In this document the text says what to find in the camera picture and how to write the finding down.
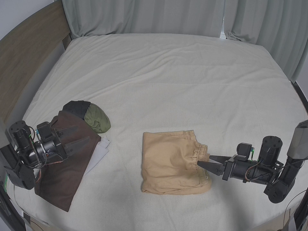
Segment pale green curtain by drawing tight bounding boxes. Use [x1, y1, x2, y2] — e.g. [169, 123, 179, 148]
[58, 0, 227, 40]
[222, 0, 308, 82]

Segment black garment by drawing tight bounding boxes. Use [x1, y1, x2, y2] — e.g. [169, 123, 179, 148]
[63, 100, 90, 120]

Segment beige shorts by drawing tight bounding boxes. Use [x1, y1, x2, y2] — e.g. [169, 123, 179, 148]
[141, 130, 212, 195]

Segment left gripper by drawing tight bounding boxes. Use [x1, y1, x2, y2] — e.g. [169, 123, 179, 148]
[38, 126, 90, 159]

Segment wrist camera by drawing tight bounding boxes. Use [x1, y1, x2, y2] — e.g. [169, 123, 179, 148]
[236, 143, 255, 163]
[36, 122, 54, 141]

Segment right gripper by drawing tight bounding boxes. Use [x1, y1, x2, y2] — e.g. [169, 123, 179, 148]
[197, 154, 255, 183]

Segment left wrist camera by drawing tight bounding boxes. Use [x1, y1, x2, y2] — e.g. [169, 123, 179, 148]
[36, 122, 54, 141]

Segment bed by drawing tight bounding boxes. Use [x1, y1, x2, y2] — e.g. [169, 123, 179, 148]
[0, 0, 308, 231]

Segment brown garment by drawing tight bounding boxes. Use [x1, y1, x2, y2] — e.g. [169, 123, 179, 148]
[34, 111, 101, 213]

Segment green garment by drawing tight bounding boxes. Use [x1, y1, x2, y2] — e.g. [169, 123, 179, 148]
[84, 104, 111, 134]

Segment white garment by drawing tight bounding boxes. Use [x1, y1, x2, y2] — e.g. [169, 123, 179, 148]
[85, 135, 111, 175]

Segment black cable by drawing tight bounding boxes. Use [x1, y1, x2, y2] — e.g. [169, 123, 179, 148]
[285, 189, 308, 231]

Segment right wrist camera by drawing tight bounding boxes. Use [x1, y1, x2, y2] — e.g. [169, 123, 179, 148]
[236, 143, 255, 163]

